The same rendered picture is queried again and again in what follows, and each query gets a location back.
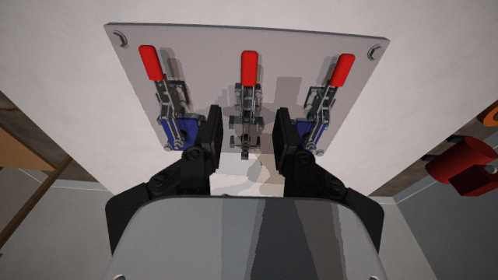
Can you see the grey fixture plate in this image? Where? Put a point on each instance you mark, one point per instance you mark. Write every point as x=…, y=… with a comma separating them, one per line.
x=208, y=59

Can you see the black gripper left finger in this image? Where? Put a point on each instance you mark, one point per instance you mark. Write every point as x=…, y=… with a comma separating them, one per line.
x=189, y=176

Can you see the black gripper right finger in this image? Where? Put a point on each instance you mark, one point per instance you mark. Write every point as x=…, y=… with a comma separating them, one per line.
x=306, y=179

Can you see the blue flat plate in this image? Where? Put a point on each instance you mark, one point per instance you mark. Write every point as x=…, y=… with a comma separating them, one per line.
x=304, y=125
x=189, y=123

